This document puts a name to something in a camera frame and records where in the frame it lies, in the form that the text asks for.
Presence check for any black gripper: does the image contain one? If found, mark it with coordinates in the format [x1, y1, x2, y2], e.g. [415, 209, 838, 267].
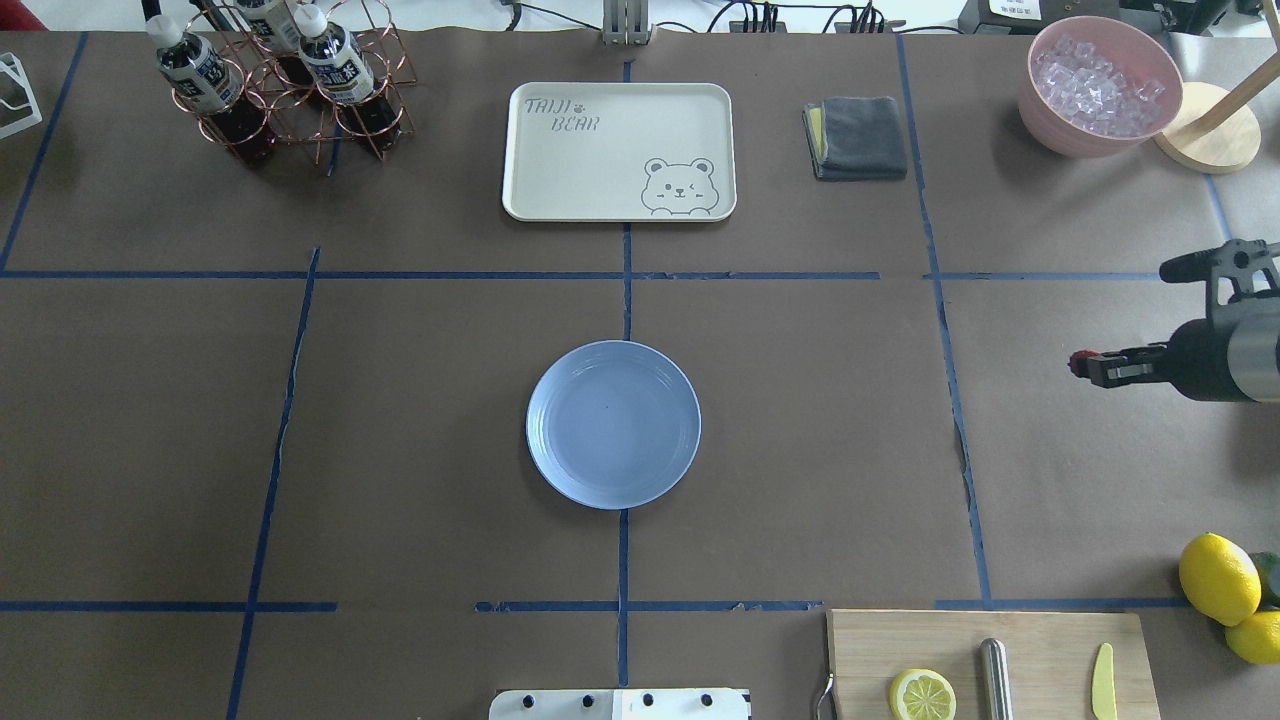
[1085, 319, 1233, 401]

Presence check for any red strawberry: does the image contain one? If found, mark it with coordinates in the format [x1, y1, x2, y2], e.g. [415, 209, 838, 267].
[1068, 348, 1097, 379]

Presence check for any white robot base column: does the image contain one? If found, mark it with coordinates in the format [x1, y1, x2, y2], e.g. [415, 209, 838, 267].
[488, 687, 753, 719]

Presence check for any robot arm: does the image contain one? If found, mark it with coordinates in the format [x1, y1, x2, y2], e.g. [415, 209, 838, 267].
[1068, 313, 1279, 404]

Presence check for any blue plate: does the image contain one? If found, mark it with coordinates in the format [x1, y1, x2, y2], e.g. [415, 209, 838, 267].
[525, 340, 701, 510]

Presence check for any yellow lemon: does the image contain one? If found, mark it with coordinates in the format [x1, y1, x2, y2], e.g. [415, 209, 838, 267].
[1224, 610, 1280, 665]
[1178, 532, 1262, 626]

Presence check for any green lime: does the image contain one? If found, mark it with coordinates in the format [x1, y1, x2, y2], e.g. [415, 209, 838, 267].
[1249, 551, 1280, 609]

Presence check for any wooden cup stand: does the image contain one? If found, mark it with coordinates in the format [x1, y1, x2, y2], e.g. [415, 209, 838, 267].
[1155, 53, 1279, 174]

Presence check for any pink bowl of ice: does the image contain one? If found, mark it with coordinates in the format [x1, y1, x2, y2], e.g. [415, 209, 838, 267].
[1018, 15, 1183, 158]

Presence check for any wooden cutting board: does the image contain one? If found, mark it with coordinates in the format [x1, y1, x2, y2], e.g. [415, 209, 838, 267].
[827, 609, 1161, 719]

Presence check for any yellow plastic knife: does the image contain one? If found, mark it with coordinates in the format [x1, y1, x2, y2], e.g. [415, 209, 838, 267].
[1091, 642, 1117, 720]

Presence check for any grey folded cloth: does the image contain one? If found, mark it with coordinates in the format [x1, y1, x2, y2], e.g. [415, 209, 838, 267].
[803, 96, 908, 181]

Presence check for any lemon half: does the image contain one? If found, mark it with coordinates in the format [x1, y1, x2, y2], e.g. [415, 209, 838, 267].
[887, 667, 957, 720]

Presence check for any cream bear tray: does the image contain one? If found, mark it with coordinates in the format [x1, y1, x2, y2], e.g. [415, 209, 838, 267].
[502, 82, 739, 223]

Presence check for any tea bottle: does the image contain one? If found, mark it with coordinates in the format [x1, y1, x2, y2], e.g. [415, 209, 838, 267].
[293, 3, 401, 156]
[145, 14, 275, 164]

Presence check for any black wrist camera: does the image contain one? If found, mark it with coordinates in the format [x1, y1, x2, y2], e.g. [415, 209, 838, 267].
[1158, 238, 1279, 311]

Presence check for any steel knife handle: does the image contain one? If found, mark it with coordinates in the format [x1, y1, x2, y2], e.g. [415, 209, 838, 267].
[979, 637, 1014, 719]

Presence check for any copper wire bottle rack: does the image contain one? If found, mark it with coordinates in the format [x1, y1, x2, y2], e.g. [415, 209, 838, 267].
[143, 1, 417, 152]

